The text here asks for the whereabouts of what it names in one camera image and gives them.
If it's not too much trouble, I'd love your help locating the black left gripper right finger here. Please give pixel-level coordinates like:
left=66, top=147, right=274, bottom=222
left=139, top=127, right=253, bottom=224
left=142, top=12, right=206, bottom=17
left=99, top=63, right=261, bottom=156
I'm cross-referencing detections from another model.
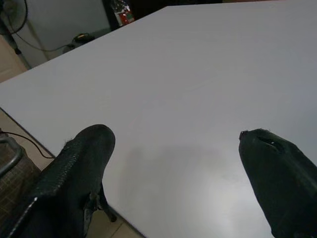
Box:
left=239, top=128, right=317, bottom=238

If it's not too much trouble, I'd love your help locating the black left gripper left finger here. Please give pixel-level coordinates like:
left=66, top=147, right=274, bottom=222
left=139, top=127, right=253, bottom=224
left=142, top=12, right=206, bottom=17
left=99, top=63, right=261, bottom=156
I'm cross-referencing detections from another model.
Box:
left=0, top=124, right=116, bottom=238

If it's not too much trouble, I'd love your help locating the black and yellow device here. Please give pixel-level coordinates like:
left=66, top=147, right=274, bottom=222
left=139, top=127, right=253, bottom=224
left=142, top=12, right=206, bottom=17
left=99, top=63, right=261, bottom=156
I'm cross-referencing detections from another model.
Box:
left=63, top=33, right=96, bottom=54

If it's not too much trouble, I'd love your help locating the black cable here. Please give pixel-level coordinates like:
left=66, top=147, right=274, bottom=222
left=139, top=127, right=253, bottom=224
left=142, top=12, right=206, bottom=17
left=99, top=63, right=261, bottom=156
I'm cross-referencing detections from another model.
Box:
left=0, top=130, right=55, bottom=159

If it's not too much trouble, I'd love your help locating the red and green package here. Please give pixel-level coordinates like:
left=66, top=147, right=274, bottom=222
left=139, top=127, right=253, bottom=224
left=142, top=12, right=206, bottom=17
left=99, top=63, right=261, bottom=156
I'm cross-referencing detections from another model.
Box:
left=111, top=0, right=136, bottom=27

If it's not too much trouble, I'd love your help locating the white cabinet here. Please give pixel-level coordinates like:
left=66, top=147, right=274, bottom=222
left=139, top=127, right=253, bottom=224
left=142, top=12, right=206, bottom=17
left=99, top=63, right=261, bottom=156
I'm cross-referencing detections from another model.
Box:
left=14, top=0, right=111, bottom=69

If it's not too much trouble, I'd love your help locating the chair with metal frame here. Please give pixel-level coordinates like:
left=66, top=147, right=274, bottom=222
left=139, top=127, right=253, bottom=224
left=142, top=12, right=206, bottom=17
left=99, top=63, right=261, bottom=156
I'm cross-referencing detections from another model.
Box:
left=0, top=128, right=43, bottom=219

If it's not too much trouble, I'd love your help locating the white table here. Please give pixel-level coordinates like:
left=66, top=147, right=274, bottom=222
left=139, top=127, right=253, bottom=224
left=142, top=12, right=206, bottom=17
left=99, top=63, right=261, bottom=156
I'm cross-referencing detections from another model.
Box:
left=0, top=0, right=317, bottom=238

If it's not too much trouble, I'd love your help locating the standing fan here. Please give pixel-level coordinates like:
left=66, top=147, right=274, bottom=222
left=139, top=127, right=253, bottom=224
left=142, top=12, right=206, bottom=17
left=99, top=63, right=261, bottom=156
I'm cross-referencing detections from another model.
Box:
left=0, top=0, right=32, bottom=70

